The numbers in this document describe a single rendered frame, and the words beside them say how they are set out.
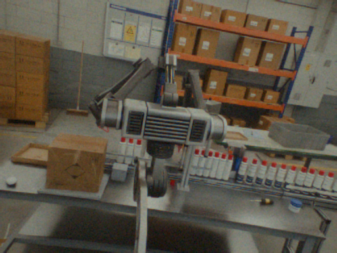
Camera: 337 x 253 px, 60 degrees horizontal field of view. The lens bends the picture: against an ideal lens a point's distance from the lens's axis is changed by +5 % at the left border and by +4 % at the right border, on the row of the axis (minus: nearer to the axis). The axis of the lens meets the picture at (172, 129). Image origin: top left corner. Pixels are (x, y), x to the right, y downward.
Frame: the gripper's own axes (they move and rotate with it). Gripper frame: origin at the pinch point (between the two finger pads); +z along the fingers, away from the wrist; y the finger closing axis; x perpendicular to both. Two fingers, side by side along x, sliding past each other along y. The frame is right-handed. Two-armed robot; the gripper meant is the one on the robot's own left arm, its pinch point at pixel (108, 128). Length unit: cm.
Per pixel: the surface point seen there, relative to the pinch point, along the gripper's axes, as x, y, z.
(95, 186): 20.6, -27.6, 19.6
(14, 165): 65, 5, -9
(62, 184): 35.2, -25.9, 8.6
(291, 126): -183, 153, 172
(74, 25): 24, 440, -95
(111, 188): 16.6, -17.6, 31.2
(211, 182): -43, -5, 76
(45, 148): 55, 34, -2
